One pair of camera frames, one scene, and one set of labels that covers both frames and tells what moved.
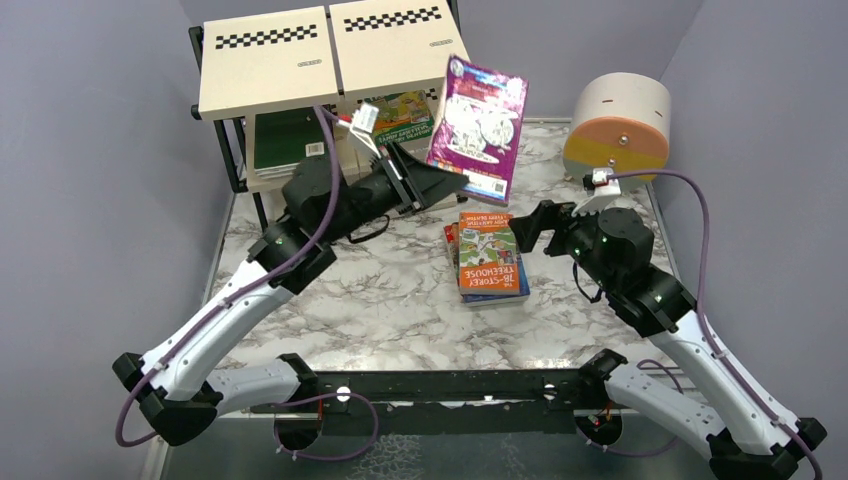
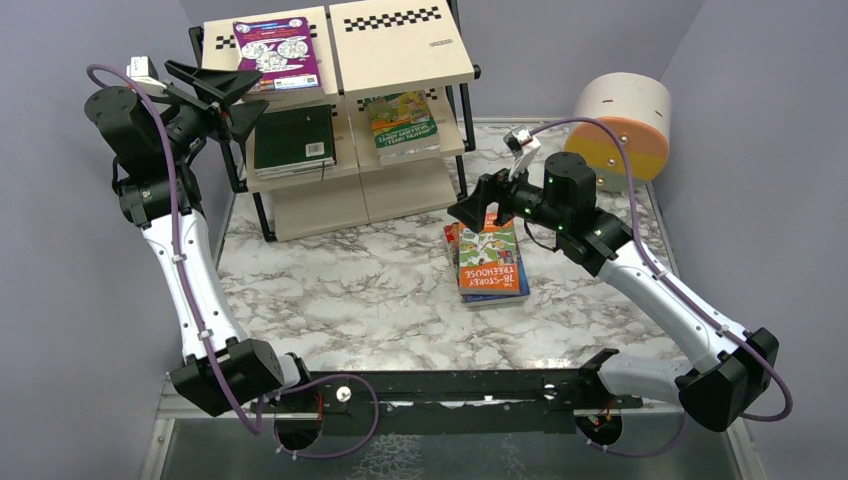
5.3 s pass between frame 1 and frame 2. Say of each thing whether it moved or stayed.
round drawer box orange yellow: stayed
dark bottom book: stayed
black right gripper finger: moved
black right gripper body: moved
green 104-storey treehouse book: stayed
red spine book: stayed
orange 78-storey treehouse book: stayed
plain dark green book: stayed
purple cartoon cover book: moved
